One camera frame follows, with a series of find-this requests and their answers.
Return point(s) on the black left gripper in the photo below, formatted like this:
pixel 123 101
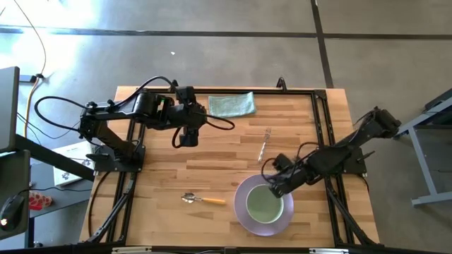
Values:
pixel 190 130

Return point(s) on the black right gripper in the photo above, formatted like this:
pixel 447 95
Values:
pixel 286 179

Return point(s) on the pale green bowl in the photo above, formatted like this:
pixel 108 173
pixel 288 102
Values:
pixel 263 206

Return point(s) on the purple plate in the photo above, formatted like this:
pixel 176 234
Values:
pixel 243 211

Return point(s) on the teal cloth towel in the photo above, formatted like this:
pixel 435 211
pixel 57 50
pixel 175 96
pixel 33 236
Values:
pixel 231 105

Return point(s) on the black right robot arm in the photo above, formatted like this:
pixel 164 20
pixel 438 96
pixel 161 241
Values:
pixel 339 155

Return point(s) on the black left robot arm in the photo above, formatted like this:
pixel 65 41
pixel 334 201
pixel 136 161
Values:
pixel 106 135

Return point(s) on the black table clamp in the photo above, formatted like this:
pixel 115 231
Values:
pixel 281 83

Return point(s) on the white cardboard box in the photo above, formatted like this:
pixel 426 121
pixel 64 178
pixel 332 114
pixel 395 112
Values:
pixel 72 166

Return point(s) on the blue grey metal table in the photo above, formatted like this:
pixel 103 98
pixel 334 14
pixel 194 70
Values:
pixel 421 158

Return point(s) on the red patterned packet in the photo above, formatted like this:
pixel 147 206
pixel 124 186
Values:
pixel 39 202

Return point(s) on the dark grey mouse pad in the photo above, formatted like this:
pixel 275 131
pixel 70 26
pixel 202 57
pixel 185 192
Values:
pixel 22 169

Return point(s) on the black power adapter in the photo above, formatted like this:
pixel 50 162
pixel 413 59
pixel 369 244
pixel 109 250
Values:
pixel 30 78

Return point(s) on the grey computer monitor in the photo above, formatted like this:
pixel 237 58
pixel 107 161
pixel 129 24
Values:
pixel 8 109

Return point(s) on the black computer mouse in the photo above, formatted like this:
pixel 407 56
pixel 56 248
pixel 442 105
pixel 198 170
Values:
pixel 11 211

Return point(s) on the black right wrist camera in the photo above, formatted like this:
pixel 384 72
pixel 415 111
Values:
pixel 282 162

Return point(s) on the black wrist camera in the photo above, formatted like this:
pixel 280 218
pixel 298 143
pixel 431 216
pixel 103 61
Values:
pixel 185 94
pixel 282 162

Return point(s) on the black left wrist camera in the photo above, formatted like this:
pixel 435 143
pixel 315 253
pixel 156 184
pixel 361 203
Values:
pixel 185 94

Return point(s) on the silver bracket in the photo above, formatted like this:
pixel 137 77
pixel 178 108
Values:
pixel 328 251
pixel 130 250

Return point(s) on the black aluminium rig frame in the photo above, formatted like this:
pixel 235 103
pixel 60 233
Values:
pixel 282 91

